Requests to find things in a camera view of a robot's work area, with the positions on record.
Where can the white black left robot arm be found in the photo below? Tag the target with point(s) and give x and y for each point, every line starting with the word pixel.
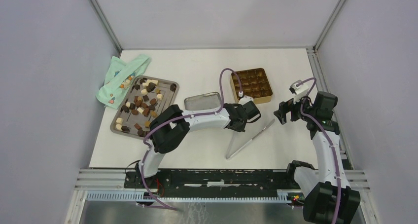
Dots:
pixel 169 129

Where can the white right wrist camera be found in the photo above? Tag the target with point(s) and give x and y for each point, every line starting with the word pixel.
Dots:
pixel 299 90

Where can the gold chocolate box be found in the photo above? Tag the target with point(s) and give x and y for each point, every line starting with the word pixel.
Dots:
pixel 254 83

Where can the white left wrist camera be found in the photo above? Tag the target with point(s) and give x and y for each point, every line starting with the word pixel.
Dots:
pixel 243 99

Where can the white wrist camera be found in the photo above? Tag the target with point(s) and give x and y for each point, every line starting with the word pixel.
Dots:
pixel 299 90
pixel 243 99

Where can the green patterned cloth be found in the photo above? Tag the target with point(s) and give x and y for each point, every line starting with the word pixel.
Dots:
pixel 119 78

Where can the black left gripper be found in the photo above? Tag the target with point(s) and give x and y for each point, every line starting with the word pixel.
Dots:
pixel 241 129

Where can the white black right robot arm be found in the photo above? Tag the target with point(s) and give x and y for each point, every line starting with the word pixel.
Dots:
pixel 329 199

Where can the metal serving tongs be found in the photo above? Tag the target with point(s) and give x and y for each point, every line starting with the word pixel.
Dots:
pixel 229 155

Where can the dark chocolate tray corner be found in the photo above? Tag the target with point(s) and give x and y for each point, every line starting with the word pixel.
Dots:
pixel 173 87

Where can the metal chocolate tray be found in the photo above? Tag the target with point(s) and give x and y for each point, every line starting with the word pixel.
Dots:
pixel 145 100

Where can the silver box lid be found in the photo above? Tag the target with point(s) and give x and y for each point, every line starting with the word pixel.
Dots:
pixel 205 101

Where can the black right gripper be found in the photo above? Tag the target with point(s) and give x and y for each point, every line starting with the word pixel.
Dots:
pixel 285 107

